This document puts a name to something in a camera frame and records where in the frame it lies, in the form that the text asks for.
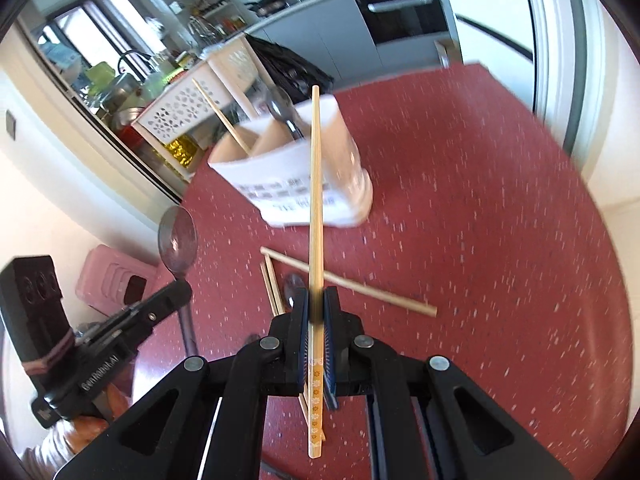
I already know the orange patterned wooden chopstick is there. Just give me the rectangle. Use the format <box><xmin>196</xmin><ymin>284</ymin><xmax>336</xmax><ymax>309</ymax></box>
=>
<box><xmin>307</xmin><ymin>86</ymin><xmax>324</xmax><ymax>460</ymax></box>

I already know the steel spoon dark handle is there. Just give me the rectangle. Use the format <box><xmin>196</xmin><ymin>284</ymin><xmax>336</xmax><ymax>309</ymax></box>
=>
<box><xmin>157</xmin><ymin>206</ymin><xmax>198</xmax><ymax>356</ymax></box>

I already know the white plastic utensil holder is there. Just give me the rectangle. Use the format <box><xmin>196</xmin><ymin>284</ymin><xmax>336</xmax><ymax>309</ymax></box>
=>
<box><xmin>207</xmin><ymin>94</ymin><xmax>373</xmax><ymax>228</ymax></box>

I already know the beige sleeved left forearm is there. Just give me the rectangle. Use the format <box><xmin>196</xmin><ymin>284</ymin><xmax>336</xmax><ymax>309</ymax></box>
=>
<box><xmin>21</xmin><ymin>420</ymin><xmax>78</xmax><ymax>480</ymax></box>

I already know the black kitchen faucet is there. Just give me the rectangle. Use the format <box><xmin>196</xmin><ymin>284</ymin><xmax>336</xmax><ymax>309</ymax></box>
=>
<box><xmin>116</xmin><ymin>49</ymin><xmax>153</xmax><ymax>82</ymax></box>

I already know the person's left hand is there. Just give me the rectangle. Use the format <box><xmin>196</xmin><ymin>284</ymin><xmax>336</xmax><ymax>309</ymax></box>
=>
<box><xmin>62</xmin><ymin>385</ymin><xmax>130</xmax><ymax>454</ymax></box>

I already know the pink plastic stool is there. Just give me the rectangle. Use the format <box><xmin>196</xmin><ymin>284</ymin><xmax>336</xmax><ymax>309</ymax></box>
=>
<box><xmin>75</xmin><ymin>245</ymin><xmax>156</xmax><ymax>316</ymax></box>

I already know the pale wooden chopstick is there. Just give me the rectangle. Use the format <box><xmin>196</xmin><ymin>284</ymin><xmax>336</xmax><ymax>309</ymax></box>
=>
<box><xmin>260</xmin><ymin>246</ymin><xmax>438</xmax><ymax>318</ymax></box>

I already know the wooden chopstick lying inner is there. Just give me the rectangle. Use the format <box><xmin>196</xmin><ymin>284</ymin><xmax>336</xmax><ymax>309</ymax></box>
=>
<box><xmin>265</xmin><ymin>255</ymin><xmax>285</xmax><ymax>314</ymax></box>

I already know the wooden chopstick lying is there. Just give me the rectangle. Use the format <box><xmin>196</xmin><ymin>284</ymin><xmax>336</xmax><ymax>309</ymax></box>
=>
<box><xmin>259</xmin><ymin>262</ymin><xmax>279</xmax><ymax>318</ymax></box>
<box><xmin>265</xmin><ymin>255</ymin><xmax>285</xmax><ymax>314</ymax></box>

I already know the wooden chopstick lying outer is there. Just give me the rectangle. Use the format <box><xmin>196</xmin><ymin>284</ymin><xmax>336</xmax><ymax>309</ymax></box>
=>
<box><xmin>259</xmin><ymin>262</ymin><xmax>279</xmax><ymax>318</ymax></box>

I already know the gold foil package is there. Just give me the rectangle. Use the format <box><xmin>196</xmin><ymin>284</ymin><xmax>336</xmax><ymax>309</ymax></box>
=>
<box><xmin>165</xmin><ymin>134</ymin><xmax>200</xmax><ymax>168</ymax></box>

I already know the steel pot by sink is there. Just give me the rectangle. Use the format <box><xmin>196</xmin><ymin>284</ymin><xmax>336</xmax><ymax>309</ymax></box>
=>
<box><xmin>100</xmin><ymin>73</ymin><xmax>140</xmax><ymax>114</ymax></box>

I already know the green plastic container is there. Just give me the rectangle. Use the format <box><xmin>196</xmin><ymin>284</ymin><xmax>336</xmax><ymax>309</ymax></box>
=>
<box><xmin>84</xmin><ymin>62</ymin><xmax>115</xmax><ymax>96</ymax></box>

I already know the white perforated storage cart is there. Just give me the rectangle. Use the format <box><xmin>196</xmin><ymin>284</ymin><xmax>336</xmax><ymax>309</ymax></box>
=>
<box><xmin>132</xmin><ymin>34</ymin><xmax>272</xmax><ymax>182</ymax></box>

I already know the black plastic bag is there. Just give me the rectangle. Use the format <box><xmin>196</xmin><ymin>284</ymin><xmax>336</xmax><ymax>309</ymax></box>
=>
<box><xmin>246</xmin><ymin>36</ymin><xmax>334</xmax><ymax>104</ymax></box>

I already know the built-in black oven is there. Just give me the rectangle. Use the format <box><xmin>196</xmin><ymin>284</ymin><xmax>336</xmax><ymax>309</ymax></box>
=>
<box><xmin>355</xmin><ymin>0</ymin><xmax>448</xmax><ymax>44</ymax></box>

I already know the black wok on stove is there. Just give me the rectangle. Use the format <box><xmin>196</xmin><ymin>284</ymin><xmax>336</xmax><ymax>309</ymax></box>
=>
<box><xmin>245</xmin><ymin>0</ymin><xmax>288</xmax><ymax>18</ymax></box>

